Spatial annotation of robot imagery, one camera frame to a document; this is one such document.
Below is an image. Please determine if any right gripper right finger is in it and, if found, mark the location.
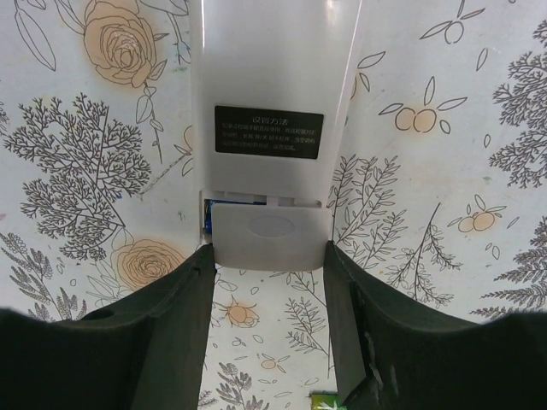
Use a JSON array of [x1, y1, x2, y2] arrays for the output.
[[323, 243, 546, 409]]

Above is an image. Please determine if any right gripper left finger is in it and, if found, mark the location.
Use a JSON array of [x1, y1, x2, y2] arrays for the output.
[[1, 245, 215, 409]]

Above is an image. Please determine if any white battery cover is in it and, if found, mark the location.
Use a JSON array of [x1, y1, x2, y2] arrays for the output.
[[211, 203, 331, 272]]

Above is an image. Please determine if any white red remote control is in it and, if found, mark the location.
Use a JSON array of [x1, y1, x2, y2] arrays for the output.
[[189, 1, 366, 219]]

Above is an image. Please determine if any green battery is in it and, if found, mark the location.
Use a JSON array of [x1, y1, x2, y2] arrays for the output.
[[310, 392, 346, 410]]

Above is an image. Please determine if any floral table mat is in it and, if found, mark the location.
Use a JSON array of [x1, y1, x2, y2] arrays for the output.
[[1, 1, 546, 409]]

